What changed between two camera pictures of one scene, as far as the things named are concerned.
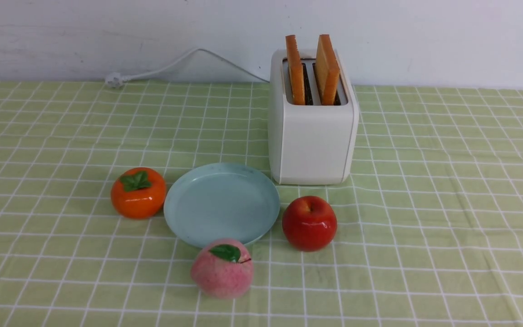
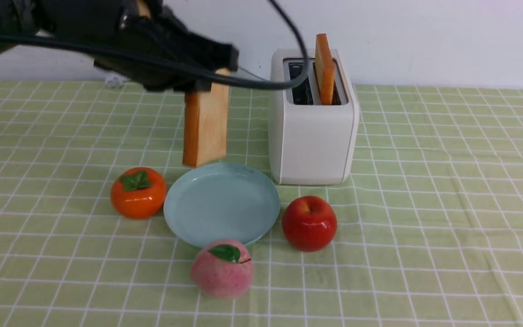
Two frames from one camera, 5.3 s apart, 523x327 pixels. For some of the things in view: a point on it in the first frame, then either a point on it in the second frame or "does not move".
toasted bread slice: (295, 71) → (206, 124)
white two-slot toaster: (312, 144) does not move
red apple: (309, 223) does not move
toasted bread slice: (327, 70) does not move
